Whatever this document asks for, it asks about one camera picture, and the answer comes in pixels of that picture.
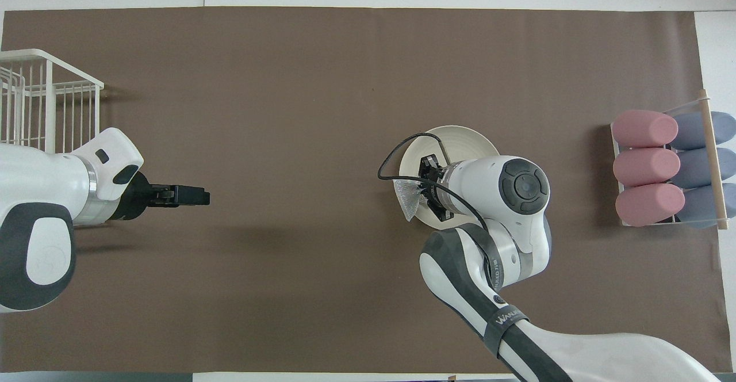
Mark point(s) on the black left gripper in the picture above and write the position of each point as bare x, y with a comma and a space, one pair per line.
135, 195

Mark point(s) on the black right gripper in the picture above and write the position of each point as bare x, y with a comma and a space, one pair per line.
430, 169

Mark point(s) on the clear plastic bubble wrap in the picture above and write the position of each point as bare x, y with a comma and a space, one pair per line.
409, 198

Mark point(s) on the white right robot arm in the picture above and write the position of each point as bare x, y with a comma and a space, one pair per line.
477, 169

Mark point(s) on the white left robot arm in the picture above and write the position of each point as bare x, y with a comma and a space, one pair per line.
46, 180

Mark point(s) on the cream round plate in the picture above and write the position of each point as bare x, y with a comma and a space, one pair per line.
460, 140

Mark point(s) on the brown table mat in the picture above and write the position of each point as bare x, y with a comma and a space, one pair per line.
287, 140

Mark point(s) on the pink plastic cup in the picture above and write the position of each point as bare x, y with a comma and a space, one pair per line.
647, 205
644, 167
644, 129

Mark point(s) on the clear cup rack wooden rod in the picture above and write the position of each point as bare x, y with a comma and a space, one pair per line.
713, 157

